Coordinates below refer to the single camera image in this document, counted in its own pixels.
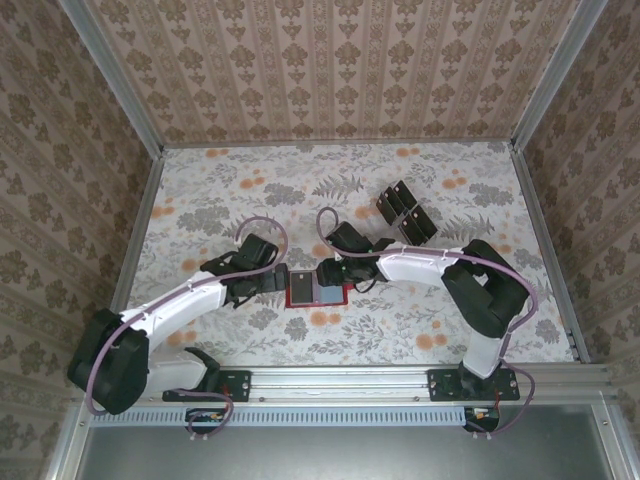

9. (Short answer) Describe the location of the clear acrylic card stand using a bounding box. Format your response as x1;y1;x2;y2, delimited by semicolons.
375;178;440;249

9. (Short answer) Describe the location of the aluminium table edge rail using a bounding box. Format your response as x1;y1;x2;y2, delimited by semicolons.
509;144;589;365
110;147;166;311

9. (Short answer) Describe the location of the grey metal panel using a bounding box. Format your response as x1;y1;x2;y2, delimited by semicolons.
74;403;619;480

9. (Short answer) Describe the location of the black credit card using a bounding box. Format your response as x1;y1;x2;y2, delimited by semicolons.
393;179;420;209
412;207;439;236
405;215;432;242
290;271;316;306
377;198;404;226
398;223;425;248
384;189;411;217

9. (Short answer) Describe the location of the aluminium frame post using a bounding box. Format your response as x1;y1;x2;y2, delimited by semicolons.
55;0;166;157
510;0;601;154

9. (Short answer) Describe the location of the short purple base cable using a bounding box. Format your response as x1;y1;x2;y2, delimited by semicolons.
164;383;235;444
462;355;536;441

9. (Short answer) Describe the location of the small black circuit board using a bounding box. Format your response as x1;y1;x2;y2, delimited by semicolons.
464;407;501;432
185;408;226;432

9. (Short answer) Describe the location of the long purple camera cable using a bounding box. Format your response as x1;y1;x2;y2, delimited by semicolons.
85;214;290;416
316;206;539;361

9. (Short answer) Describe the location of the red leather card holder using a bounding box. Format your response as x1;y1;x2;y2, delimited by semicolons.
283;269;350;310

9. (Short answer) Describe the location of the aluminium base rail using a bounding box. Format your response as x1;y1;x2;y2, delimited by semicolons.
74;364;614;401

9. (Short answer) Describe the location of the white slotted cable duct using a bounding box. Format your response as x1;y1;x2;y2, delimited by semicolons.
92;405;474;427

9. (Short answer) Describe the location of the floral table cover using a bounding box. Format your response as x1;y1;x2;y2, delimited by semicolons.
127;142;576;369

